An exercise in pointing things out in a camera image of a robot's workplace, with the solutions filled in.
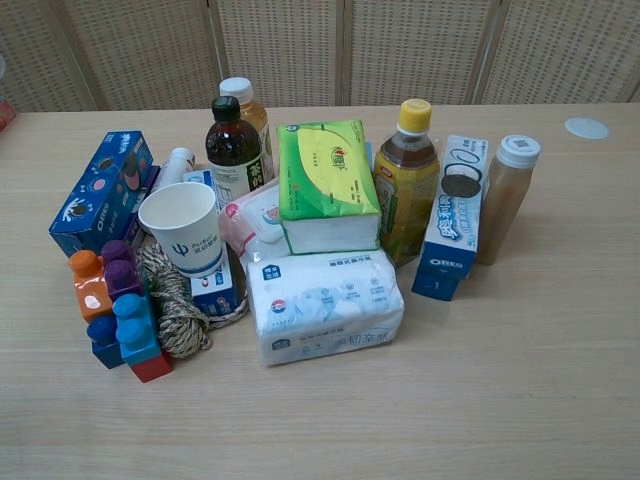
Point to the light blue small box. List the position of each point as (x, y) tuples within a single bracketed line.
[(370, 155)]

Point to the blue and white packet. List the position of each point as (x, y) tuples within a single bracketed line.
[(200, 181)]

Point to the wide blue Oreo box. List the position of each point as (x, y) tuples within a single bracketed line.
[(95, 197)]

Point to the green tissue pack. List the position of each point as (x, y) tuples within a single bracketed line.
[(325, 190)]

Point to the white tissue pack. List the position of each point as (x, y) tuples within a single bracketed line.
[(325, 305)]

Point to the pink wet wipes pack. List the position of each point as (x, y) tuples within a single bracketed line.
[(250, 225)]

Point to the yellow cap tea bottle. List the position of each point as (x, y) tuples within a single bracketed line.
[(405, 190)]

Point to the blue white carton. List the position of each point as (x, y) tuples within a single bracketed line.
[(215, 292)]

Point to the dark tea bottle black cap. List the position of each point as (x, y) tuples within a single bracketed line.
[(232, 150)]

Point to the orange juice bottle white cap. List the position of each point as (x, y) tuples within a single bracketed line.
[(255, 130)]

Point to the white paper cup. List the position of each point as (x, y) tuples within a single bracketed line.
[(185, 230)]

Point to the white plastic bottle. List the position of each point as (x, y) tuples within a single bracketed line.
[(176, 167)]

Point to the brown drink bottle white cap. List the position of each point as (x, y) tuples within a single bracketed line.
[(507, 200)]

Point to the bamboo folding screen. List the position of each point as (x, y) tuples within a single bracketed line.
[(350, 45)]

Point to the purple toy block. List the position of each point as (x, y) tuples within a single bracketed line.
[(121, 272)]

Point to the light blue toy block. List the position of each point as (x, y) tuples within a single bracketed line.
[(137, 330)]

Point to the red toy block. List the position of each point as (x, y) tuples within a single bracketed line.
[(152, 367)]

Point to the orange toy block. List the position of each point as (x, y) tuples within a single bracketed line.
[(90, 290)]

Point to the dark blue toy block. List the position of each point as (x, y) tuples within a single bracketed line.
[(104, 342)]

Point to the white round grommet cover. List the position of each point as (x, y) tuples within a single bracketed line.
[(587, 128)]

